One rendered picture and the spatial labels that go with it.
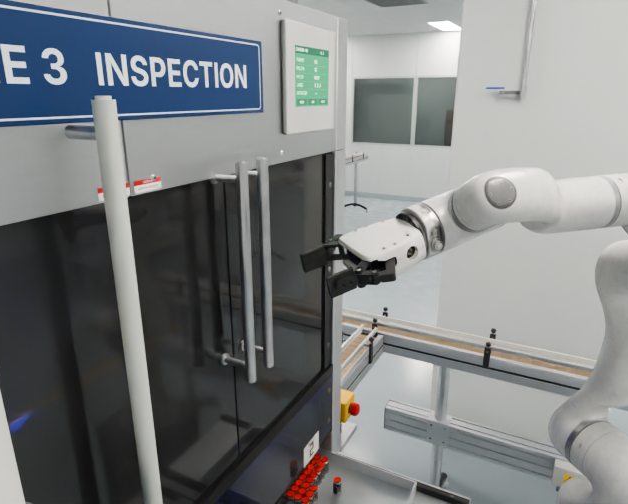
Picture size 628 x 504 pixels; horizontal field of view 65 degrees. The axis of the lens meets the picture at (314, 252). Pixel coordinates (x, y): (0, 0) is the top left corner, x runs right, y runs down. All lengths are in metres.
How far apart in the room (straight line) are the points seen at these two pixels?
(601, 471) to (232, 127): 0.95
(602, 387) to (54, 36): 1.08
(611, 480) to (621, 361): 0.23
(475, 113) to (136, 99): 2.00
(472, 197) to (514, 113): 1.81
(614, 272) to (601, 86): 1.47
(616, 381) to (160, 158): 0.92
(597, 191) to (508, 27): 1.68
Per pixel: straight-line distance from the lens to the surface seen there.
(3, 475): 0.26
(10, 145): 0.61
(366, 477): 1.57
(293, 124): 1.02
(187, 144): 0.79
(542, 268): 2.61
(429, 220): 0.73
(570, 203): 0.87
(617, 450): 1.18
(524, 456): 2.37
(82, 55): 0.66
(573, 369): 2.18
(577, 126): 2.49
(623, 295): 1.13
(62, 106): 0.64
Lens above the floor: 1.93
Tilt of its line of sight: 18 degrees down
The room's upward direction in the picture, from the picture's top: straight up
